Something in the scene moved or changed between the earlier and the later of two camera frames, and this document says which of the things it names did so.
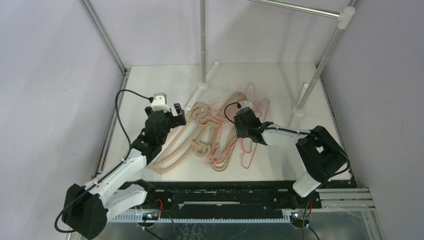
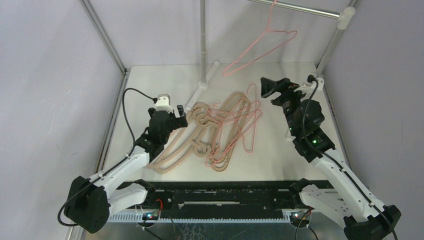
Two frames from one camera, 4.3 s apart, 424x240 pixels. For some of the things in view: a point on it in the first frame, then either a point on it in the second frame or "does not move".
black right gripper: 243,117 to 280,94
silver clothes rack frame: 344,15 does not move
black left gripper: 176,121 does not move
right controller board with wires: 301,218 does not move
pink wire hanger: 260,108 to 295,32
